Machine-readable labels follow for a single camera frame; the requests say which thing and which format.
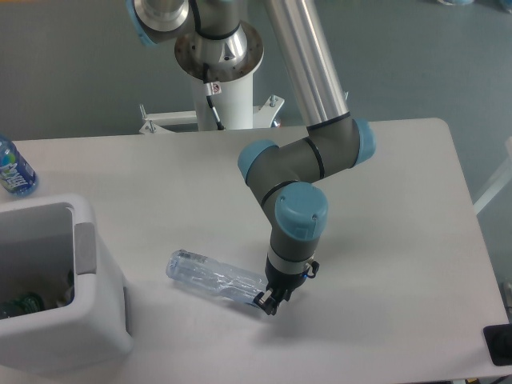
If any white frame at right edge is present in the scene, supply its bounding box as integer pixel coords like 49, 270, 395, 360
473, 137, 511, 215

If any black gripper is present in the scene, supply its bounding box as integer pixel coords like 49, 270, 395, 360
253, 256, 320, 315

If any black device at table corner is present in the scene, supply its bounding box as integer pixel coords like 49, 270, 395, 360
483, 323, 511, 366

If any green bottle inside trash can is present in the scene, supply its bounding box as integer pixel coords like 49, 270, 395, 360
1, 292, 45, 319

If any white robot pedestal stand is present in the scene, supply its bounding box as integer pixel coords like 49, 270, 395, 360
139, 70, 285, 134

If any crushed clear plastic bottle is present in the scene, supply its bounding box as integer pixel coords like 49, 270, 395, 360
166, 250, 267, 306

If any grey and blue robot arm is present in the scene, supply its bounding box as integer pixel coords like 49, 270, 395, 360
126, 1, 376, 315

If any white plastic trash can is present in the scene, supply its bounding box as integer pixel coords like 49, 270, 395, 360
1, 194, 134, 374

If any blue labelled drink bottle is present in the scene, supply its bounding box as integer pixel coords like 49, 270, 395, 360
1, 135, 38, 197

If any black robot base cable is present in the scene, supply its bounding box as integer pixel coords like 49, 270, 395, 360
202, 62, 226, 131

